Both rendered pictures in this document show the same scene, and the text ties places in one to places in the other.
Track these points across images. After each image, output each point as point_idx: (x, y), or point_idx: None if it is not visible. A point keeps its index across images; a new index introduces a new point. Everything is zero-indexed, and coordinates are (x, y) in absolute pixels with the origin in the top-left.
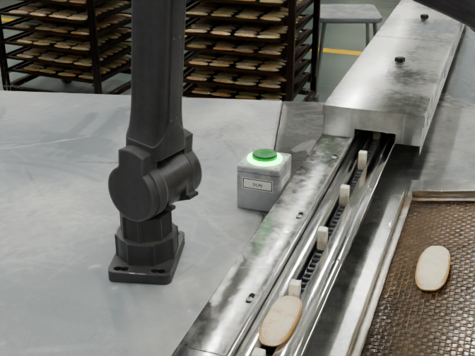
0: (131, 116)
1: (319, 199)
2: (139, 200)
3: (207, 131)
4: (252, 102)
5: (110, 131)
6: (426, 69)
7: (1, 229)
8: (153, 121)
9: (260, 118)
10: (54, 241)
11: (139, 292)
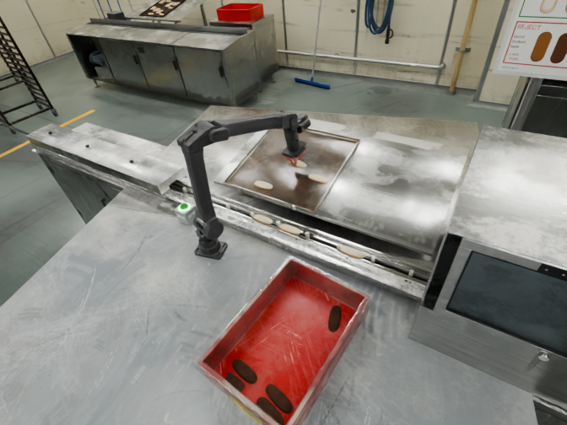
0: (203, 212)
1: None
2: (218, 229)
3: (121, 229)
4: (101, 213)
5: (94, 261)
6: (143, 158)
7: (168, 293)
8: (211, 207)
9: (120, 212)
10: (186, 276)
11: (229, 252)
